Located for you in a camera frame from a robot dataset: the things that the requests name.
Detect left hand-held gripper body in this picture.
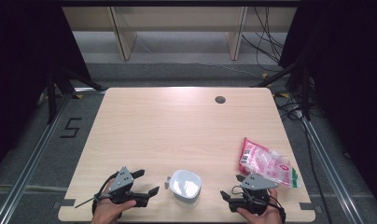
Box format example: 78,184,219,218
107,166,151,208

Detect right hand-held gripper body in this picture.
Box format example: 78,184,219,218
228,173,280,216

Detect pink printed bag of granules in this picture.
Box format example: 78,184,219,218
238,136,301,189

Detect white lidded seasoning container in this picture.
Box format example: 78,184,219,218
163,169,203,205

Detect person's right hand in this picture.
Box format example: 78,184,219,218
236,188,286,224

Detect person's left hand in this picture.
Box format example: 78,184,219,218
91,179,137,224

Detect black stand legs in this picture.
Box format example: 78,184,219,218
46,62,105,125
251,59,313,121

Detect dark curtain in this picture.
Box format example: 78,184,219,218
279,0,377,216
0,0,93,175

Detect light wooden shelf unit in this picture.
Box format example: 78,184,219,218
62,6,298,62

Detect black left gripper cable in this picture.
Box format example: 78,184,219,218
91,171,119,216

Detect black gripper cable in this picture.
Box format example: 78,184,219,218
269,194,286,223
91,171,119,216

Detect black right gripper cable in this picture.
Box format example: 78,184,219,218
269,194,286,223

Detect grey strap on left gripper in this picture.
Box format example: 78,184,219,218
74,194,101,209

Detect grey metal floor rail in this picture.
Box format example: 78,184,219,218
301,118,367,224
0,92,73,224

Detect black cables on floor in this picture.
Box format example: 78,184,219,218
274,92,306,123

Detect bundle of black hanging cables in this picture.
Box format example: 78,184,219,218
242,6,286,64

